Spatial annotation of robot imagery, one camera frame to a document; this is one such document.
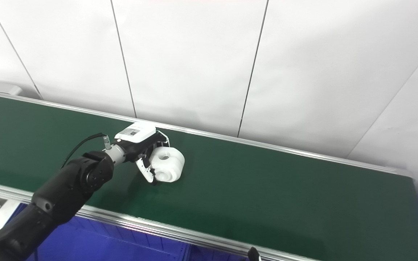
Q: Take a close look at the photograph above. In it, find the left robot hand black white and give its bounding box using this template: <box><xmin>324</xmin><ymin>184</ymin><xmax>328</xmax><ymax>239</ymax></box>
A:
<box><xmin>115</xmin><ymin>122</ymin><xmax>170</xmax><ymax>185</ymax></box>

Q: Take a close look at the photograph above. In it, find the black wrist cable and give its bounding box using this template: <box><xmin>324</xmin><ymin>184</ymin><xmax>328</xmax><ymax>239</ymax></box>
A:
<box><xmin>61</xmin><ymin>133</ymin><xmax>112</xmax><ymax>169</ymax></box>

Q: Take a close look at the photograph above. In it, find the green conveyor belt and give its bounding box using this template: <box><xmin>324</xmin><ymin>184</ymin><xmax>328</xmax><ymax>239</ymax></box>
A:
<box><xmin>0</xmin><ymin>92</ymin><xmax>418</xmax><ymax>261</ymax></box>
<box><xmin>0</xmin><ymin>89</ymin><xmax>418</xmax><ymax>261</ymax></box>

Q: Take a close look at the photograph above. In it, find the white round plastic part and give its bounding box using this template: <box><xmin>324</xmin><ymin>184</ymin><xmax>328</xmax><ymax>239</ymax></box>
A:
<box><xmin>149</xmin><ymin>146</ymin><xmax>186</xmax><ymax>183</ymax></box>

